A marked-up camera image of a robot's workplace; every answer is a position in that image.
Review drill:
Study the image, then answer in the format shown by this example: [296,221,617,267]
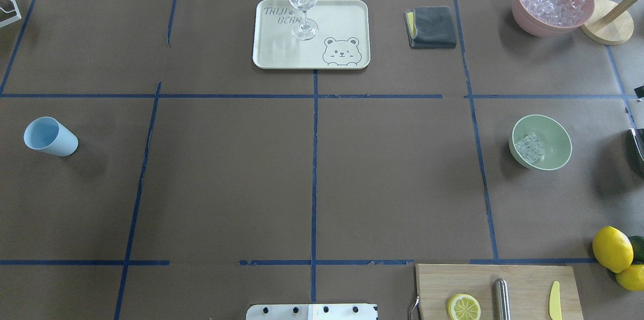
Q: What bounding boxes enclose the green ceramic bowl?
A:
[508,114,572,171]

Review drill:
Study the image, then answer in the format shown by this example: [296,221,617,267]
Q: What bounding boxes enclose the light blue plastic cup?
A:
[23,117,78,157]

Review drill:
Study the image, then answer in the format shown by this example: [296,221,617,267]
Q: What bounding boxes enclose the ice cubes in bowl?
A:
[515,134,544,164]

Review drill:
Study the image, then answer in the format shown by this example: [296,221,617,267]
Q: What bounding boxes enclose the pink bowl with ice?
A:
[512,0,595,37]

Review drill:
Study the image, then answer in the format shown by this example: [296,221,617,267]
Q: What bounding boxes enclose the metal ice scoop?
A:
[626,129,643,165]

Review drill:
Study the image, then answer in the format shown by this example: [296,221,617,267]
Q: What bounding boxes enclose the cream serving tray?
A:
[252,0,371,70]

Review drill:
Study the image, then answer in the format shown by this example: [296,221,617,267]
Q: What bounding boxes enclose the grey folded cloth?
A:
[404,6,457,49]

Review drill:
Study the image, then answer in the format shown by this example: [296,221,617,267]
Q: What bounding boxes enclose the half lemon slice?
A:
[446,293,481,320]

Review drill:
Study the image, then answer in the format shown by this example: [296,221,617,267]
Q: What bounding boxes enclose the steel muddler black cap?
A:
[494,278,512,319]

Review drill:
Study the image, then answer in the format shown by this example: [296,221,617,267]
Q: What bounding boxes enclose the wooden cutting board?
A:
[411,264,585,320]

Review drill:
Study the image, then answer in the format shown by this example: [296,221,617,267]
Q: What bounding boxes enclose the yellow plastic knife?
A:
[549,280,562,320]

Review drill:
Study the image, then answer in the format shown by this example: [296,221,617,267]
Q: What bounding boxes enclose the wooden round stand base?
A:
[581,0,638,45]

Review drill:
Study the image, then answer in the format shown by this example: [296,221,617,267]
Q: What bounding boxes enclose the yellow lemon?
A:
[592,226,634,274]
[615,264,644,292]

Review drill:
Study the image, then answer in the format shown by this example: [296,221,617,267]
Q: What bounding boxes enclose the green avocado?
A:
[628,235,644,264]

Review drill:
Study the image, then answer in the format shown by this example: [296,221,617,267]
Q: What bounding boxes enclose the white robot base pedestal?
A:
[246,303,379,319]

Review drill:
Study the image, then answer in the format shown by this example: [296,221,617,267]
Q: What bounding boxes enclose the white wire cup rack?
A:
[1,0,22,27]

